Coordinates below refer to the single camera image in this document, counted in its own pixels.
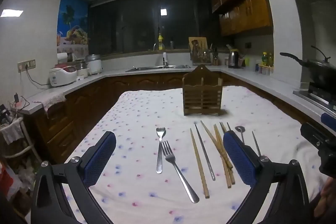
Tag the paper towel roll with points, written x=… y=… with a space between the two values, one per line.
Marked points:
x=62 y=58

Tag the green cup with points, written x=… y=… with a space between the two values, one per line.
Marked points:
x=246 y=61

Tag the black wok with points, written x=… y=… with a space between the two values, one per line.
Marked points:
x=320 y=69

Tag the wooden utensil holder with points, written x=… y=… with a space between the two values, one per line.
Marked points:
x=202 y=98

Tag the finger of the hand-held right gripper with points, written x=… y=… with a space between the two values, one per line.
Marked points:
x=329 y=121
x=313 y=136

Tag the long steel fork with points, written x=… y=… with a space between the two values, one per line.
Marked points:
x=181 y=176

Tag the small white pot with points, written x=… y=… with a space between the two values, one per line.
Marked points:
x=82 y=72

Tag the spice jar rack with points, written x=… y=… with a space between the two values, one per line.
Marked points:
x=265 y=69

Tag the wall power socket strip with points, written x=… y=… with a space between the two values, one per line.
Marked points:
x=26 y=65

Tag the yellow oil bottle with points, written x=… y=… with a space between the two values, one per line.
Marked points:
x=264 y=58

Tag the white and red plastic bag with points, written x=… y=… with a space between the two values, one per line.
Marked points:
x=10 y=182

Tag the square ceiling light panel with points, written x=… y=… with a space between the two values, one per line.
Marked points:
x=11 y=13

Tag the person's right hand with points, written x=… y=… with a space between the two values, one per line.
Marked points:
x=328 y=197

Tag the knife block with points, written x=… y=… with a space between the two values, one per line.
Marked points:
x=215 y=59

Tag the white faucet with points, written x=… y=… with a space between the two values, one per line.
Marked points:
x=164 y=58

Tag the dark wooden base cabinets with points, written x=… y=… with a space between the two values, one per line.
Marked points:
x=78 y=108

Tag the utensil drying rack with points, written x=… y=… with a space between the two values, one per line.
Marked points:
x=202 y=57

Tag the wooden cutting board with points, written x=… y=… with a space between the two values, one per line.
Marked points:
x=193 y=41

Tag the white electric cooker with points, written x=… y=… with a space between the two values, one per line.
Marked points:
x=94 y=65

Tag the white plastic container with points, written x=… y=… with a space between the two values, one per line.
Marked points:
x=254 y=64

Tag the dark kitchen window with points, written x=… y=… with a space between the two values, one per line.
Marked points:
x=126 y=24

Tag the cluttered white rack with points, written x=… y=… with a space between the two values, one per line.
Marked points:
x=10 y=132

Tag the gas stove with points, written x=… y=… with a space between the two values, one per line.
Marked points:
x=317 y=96

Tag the steel bottle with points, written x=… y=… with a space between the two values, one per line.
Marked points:
x=172 y=44

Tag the tropical fruit wall poster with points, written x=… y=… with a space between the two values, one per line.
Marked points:
x=73 y=19

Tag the lace cloth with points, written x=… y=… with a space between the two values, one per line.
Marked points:
x=53 y=99

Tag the yellow dish soap bottle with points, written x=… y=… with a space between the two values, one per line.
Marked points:
x=160 y=44

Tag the chopsticks on table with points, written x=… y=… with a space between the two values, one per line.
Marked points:
x=226 y=176

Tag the short steel fork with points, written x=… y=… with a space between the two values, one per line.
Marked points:
x=159 y=158

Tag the steel electric kettle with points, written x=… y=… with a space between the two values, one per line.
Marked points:
x=233 y=60

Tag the steel kitchen sink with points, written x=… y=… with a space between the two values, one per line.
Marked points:
x=157 y=68

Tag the white and red rice cooker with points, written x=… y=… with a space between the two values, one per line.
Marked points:
x=61 y=77

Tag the floral white tablecloth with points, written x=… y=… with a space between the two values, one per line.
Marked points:
x=136 y=134

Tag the metal chopstick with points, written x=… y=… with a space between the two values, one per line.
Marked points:
x=256 y=142
x=229 y=126
x=206 y=155

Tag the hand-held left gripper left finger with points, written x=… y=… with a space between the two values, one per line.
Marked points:
x=99 y=158

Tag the black wall socket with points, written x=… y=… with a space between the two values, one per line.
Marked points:
x=248 y=45

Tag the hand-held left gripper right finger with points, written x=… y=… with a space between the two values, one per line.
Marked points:
x=237 y=155

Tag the steel spoon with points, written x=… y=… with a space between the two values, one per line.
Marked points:
x=239 y=129

